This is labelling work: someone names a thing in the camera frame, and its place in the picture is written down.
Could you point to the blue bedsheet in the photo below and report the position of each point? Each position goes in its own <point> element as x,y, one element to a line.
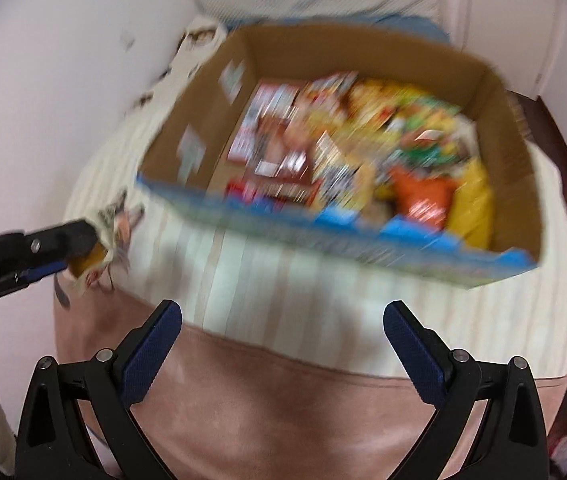
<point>413,25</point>

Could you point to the white wall socket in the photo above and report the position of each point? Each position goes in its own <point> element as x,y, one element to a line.
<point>128,40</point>

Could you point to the white striped blanket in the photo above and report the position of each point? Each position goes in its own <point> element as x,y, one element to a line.
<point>263,285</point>

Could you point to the pile of snack packets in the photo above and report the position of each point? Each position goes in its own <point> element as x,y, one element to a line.
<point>363,135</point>

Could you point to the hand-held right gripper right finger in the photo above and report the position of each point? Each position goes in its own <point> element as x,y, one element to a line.
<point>416,355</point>

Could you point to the cardboard box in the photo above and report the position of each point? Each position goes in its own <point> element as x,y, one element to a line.
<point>503,150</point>

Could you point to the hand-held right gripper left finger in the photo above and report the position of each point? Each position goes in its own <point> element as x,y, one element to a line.
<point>148,355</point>

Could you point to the bear print pillow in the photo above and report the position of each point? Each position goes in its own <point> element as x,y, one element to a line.
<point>198,35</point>

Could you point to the pink blanket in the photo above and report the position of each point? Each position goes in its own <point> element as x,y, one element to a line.
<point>273,410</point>

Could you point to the white door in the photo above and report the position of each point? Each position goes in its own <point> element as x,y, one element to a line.
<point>513,35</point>

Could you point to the beige printed snack packet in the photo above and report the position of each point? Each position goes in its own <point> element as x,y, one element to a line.
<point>118,230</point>

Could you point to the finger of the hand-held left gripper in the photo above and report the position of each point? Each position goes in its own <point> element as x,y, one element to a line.
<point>53,242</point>
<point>38,271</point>

